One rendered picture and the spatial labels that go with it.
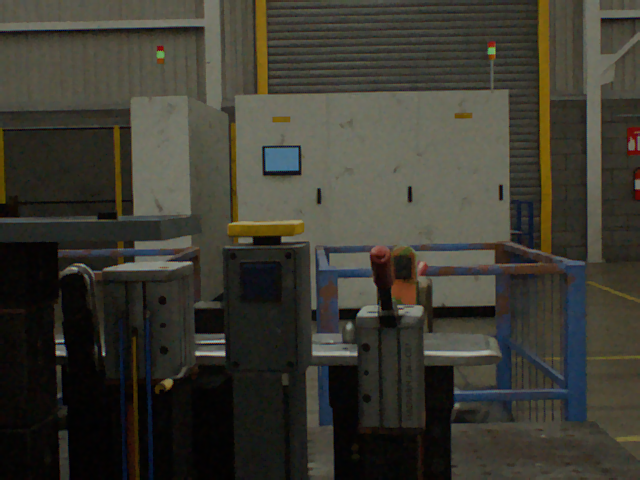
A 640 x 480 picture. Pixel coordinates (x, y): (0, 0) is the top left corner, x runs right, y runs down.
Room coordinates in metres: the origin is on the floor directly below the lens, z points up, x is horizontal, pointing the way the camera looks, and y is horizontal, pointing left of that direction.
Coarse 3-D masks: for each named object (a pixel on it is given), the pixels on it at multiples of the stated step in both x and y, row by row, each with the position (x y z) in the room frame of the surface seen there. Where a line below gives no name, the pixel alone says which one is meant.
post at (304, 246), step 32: (224, 256) 0.90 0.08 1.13; (256, 256) 0.90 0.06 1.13; (288, 256) 0.89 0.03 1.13; (224, 288) 0.90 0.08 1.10; (288, 288) 0.89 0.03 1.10; (224, 320) 0.91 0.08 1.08; (256, 320) 0.90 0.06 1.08; (288, 320) 0.89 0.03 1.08; (256, 352) 0.90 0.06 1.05; (288, 352) 0.89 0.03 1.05; (256, 384) 0.90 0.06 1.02; (288, 384) 0.90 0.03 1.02; (256, 416) 0.90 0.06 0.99; (288, 416) 0.90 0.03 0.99; (256, 448) 0.90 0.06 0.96; (288, 448) 0.90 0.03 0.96
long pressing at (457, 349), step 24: (216, 336) 1.33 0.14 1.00; (312, 336) 1.31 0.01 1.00; (336, 336) 1.31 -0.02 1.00; (432, 336) 1.30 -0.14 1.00; (456, 336) 1.29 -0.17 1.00; (480, 336) 1.29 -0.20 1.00; (216, 360) 1.18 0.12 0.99; (312, 360) 1.17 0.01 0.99; (336, 360) 1.17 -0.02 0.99; (432, 360) 1.15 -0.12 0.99; (456, 360) 1.15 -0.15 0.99; (480, 360) 1.15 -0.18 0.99
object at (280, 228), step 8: (232, 224) 0.91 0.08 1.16; (240, 224) 0.90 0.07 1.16; (248, 224) 0.90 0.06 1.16; (256, 224) 0.90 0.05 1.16; (264, 224) 0.90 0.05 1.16; (272, 224) 0.90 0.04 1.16; (280, 224) 0.90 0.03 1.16; (288, 224) 0.90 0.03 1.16; (296, 224) 0.91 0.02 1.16; (232, 232) 0.90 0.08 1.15; (240, 232) 0.90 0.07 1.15; (248, 232) 0.90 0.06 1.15; (256, 232) 0.90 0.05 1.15; (264, 232) 0.90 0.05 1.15; (272, 232) 0.90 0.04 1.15; (280, 232) 0.90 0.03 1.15; (288, 232) 0.90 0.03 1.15; (296, 232) 0.91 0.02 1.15; (256, 240) 0.92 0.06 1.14; (264, 240) 0.92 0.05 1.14; (272, 240) 0.92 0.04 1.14; (280, 240) 0.93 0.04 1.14
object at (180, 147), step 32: (160, 64) 9.23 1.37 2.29; (160, 96) 9.23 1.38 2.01; (160, 128) 9.14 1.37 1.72; (192, 128) 9.32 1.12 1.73; (224, 128) 11.21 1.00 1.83; (160, 160) 9.14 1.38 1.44; (192, 160) 9.28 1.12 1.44; (224, 160) 11.16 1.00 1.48; (160, 192) 9.14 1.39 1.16; (192, 192) 9.24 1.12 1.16; (224, 192) 11.10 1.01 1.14; (224, 224) 11.04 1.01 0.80; (160, 256) 9.14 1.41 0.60
